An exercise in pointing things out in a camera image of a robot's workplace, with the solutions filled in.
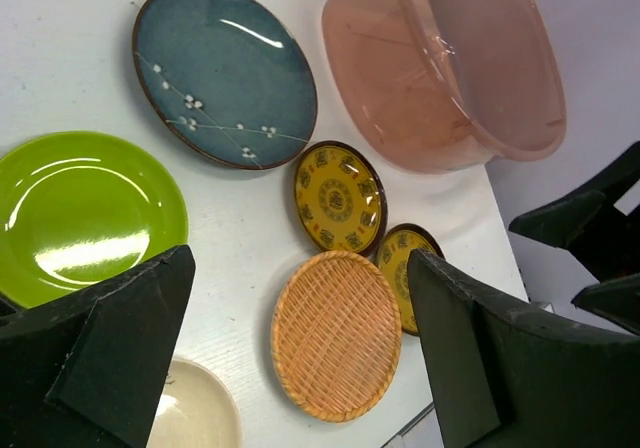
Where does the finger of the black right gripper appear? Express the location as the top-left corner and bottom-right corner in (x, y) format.
(571, 274), (640, 335)
(509, 191), (606, 248)

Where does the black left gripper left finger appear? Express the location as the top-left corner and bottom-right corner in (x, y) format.
(1, 245), (196, 447)

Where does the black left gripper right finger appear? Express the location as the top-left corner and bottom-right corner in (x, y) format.
(407, 249), (639, 447)

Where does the blue floral ceramic plate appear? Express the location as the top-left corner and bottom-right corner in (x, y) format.
(132, 0), (318, 170)

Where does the pink translucent plastic bin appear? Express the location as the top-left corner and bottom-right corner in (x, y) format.
(322, 0), (567, 173)

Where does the cream ceramic plate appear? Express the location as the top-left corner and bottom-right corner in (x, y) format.
(147, 357), (243, 448)

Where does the yellow patterned plate lower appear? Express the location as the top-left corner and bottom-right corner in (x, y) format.
(375, 223), (445, 336)

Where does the yellow patterned plate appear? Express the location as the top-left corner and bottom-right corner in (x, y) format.
(293, 140), (389, 257)
(375, 223), (445, 336)

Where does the green glossy plate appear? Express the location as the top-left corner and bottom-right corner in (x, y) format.
(1, 131), (188, 309)

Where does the woven bamboo plate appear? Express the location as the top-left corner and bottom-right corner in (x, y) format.
(270, 251), (402, 423)

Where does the yellow patterned plate upper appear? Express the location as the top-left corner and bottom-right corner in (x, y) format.
(293, 140), (389, 257)

